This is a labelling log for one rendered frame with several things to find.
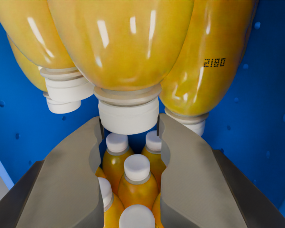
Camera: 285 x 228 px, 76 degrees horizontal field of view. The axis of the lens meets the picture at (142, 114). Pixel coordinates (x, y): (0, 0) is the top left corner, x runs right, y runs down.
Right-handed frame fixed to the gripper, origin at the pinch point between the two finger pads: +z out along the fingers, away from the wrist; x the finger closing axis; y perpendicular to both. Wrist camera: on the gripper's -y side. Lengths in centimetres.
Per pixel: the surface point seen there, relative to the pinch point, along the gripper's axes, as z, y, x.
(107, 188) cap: 5.0, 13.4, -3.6
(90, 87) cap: 3.9, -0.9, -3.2
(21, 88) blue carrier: 9.9, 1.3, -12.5
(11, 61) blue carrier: 10.0, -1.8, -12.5
